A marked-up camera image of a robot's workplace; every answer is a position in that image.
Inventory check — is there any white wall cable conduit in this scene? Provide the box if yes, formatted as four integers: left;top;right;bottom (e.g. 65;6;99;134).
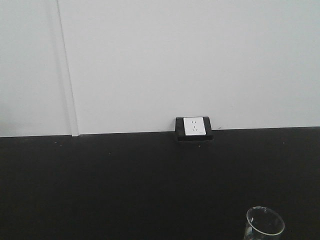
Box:
55;0;80;138

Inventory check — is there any clear glass beaker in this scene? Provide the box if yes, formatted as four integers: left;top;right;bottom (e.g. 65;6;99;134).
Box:
243;206;285;240

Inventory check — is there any black socket mounting box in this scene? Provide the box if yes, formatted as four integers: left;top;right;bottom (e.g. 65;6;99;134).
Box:
175;116;213;142

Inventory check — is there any white wall power socket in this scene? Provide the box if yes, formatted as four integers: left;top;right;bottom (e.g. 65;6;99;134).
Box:
183;117;206;136

